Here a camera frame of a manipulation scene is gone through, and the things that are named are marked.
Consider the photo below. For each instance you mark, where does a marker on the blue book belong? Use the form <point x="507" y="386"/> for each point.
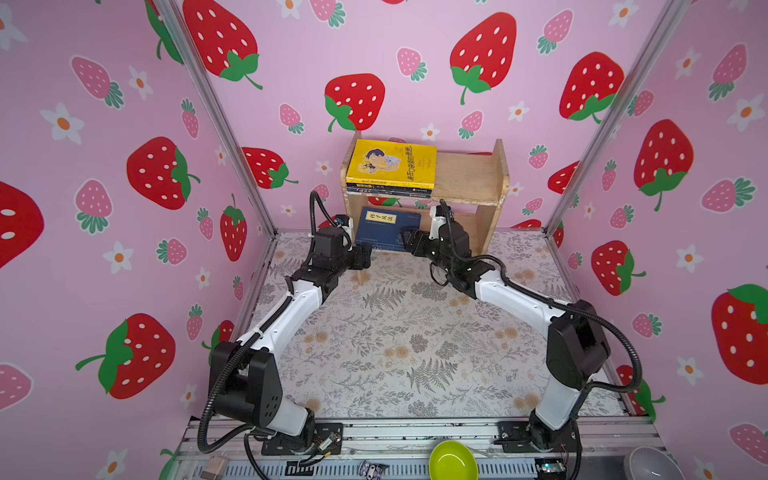
<point x="383" y="229"/>

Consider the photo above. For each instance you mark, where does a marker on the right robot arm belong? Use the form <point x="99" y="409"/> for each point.
<point x="575" y="335"/>

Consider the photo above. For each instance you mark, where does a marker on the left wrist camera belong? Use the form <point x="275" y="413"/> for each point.
<point x="343" y="221"/>

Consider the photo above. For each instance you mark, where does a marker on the yellow cartoon cover book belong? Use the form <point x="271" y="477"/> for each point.
<point x="392" y="164"/>

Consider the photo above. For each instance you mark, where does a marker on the black book yellow title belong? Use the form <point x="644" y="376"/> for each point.
<point x="391" y="191"/>

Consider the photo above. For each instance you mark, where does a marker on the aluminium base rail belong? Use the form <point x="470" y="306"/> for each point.
<point x="403" y="446"/>

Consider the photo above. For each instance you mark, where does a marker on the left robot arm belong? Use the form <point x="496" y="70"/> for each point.
<point x="245" y="389"/>

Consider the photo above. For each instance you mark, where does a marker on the grey bowl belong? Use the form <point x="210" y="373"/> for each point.
<point x="647" y="463"/>

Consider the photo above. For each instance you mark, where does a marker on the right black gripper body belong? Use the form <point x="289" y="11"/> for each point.
<point x="437" y="260"/>

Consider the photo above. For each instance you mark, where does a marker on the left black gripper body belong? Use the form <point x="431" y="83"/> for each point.
<point x="346" y="261"/>

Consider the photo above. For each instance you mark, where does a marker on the green bowl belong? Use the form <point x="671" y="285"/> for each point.
<point x="451" y="460"/>

